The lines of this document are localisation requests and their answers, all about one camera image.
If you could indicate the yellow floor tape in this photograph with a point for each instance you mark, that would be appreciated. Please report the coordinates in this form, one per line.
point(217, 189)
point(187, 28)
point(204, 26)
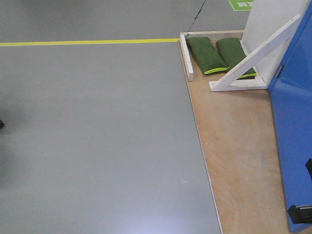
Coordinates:
point(87, 42)

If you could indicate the green sandbag left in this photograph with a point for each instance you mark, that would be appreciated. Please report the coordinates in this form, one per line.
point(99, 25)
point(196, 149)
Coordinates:
point(206, 56)

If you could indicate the green sandbag right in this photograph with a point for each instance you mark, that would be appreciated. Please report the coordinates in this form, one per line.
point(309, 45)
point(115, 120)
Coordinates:
point(231, 51)

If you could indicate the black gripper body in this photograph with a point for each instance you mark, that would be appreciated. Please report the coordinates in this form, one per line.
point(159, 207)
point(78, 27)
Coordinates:
point(301, 214)

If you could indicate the green sandbag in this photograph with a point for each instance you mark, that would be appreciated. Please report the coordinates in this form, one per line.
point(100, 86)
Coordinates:
point(206, 56)
point(231, 51)

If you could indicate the blue door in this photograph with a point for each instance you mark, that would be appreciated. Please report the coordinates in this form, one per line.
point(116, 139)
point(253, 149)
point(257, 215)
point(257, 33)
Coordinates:
point(291, 98)

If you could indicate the white triangular wooden brace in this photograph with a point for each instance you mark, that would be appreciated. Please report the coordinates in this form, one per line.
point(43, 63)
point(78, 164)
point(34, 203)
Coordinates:
point(230, 81)

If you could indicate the green floor sign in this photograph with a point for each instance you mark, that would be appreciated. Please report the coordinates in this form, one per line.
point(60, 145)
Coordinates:
point(241, 5)

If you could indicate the white wooden rail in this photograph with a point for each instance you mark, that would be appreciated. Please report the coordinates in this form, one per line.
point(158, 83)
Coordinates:
point(186, 58)

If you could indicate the plywood door platform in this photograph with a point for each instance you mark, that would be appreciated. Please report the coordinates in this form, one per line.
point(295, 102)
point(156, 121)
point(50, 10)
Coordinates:
point(238, 140)

